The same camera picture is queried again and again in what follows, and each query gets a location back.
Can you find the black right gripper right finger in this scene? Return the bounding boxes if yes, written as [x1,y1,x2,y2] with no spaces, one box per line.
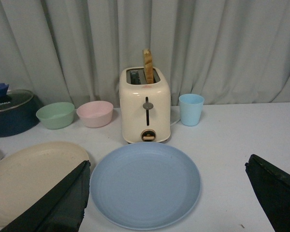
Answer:
[245,154,290,232]

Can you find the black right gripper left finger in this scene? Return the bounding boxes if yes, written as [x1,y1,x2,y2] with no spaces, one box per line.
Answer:
[1,160,90,232]

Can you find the beige plate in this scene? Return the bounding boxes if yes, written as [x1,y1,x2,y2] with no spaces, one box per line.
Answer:
[0,141,89,227]

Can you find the blue plate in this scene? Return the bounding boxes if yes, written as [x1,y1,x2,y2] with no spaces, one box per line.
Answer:
[90,142,201,230]

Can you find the green bowl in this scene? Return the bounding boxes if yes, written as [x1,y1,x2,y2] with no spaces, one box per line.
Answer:
[36,102,75,130]

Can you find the pink bowl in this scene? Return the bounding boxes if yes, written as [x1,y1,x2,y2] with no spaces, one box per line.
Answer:
[76,101,114,128]

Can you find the dark blue pot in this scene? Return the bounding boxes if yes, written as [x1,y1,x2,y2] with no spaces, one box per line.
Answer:
[0,94,43,137]

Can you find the glass pot lid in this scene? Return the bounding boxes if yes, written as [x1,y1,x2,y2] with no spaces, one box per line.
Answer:
[0,83,34,113]

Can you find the light blue cup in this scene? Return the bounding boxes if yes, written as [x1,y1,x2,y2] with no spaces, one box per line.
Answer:
[179,94,204,126]

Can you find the cream toaster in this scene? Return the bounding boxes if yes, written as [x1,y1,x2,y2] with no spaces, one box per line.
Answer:
[119,67,171,143]

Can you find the grey curtain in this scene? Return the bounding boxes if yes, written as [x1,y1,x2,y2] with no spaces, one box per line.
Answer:
[0,0,290,106]

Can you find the toast slice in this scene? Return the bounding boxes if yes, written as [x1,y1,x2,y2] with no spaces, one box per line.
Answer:
[143,48,154,84]

